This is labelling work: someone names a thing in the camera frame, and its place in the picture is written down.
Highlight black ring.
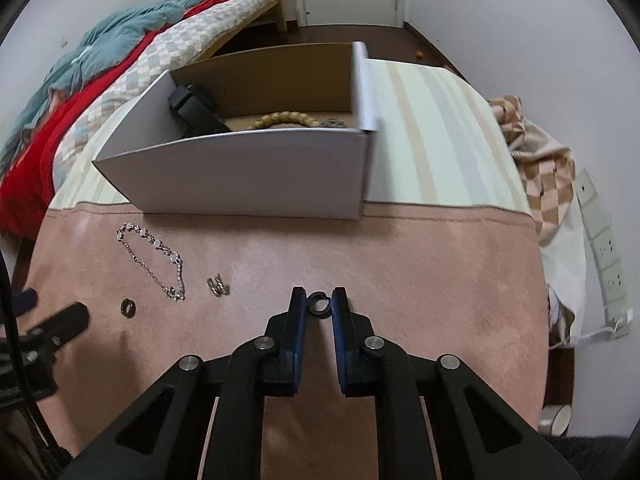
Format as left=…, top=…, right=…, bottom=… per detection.
left=306, top=290, right=332, bottom=320

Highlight small silver earring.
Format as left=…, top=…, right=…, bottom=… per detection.
left=206, top=274, right=230, bottom=297

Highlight silver chain bracelet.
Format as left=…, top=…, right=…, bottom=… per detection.
left=115, top=222, right=188, bottom=302

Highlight red bed blanket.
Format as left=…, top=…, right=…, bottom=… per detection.
left=1, top=0, right=228, bottom=240

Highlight pink striped table cloth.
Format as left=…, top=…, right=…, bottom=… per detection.
left=27, top=61, right=548, bottom=479

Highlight white cardboard box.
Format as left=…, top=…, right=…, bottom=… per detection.
left=94, top=41, right=376, bottom=220

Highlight silver pendant in box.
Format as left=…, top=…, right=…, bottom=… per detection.
left=319, top=118, right=346, bottom=128

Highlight checkered beige cloth pile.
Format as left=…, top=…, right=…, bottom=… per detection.
left=489, top=96, right=576, bottom=246

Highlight blue-grey quilt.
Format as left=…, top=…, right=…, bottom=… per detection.
left=1, top=0, right=207, bottom=174

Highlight checkered mattress pad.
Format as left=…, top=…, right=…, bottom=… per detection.
left=51, top=0, right=279, bottom=191

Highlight wooden bead bracelet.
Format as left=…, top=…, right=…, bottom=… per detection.
left=246, top=109, right=322, bottom=132

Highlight black bangle bracelet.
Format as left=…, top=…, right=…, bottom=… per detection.
left=166, top=83, right=234, bottom=138

